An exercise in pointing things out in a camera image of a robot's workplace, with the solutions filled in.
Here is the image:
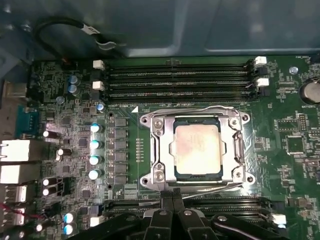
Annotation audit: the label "green motherboard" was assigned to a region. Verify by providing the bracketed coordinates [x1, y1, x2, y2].
[0, 53, 320, 240]

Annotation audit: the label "blue serial port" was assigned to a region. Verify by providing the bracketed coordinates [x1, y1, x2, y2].
[15, 104, 40, 138]

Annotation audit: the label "black PC case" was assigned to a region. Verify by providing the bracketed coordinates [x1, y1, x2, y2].
[0, 0, 320, 63]

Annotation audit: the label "thin red wire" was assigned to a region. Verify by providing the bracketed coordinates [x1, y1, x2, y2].
[0, 202, 50, 221]

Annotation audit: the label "silver rear port block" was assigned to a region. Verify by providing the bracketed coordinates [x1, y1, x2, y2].
[0, 164, 35, 185]
[0, 206, 26, 226]
[4, 185, 28, 203]
[0, 139, 39, 163]

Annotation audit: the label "CPU socket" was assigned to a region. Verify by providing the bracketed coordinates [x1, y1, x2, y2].
[138, 104, 257, 188]

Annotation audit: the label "round coin battery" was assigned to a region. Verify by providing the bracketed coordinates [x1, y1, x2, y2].
[298, 78, 320, 106]

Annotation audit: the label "metal wire locking lever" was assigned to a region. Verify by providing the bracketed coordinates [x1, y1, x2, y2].
[146, 105, 245, 120]
[164, 181, 246, 201]

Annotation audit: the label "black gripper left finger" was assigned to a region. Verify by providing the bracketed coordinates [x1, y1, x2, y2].
[91, 191, 175, 240]

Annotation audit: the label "silver CPU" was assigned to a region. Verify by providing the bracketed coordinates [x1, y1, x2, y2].
[173, 116, 223, 180]

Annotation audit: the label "RAM slot white clips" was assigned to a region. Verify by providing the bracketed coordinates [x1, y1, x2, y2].
[91, 77, 270, 91]
[89, 206, 287, 227]
[92, 56, 268, 72]

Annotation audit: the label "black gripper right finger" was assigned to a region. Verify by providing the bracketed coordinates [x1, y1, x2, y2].
[174, 188, 286, 240]

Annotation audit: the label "metal socket cover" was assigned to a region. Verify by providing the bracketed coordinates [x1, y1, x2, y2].
[151, 113, 246, 185]

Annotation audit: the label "black wire white label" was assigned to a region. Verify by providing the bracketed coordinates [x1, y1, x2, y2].
[34, 15, 127, 52]

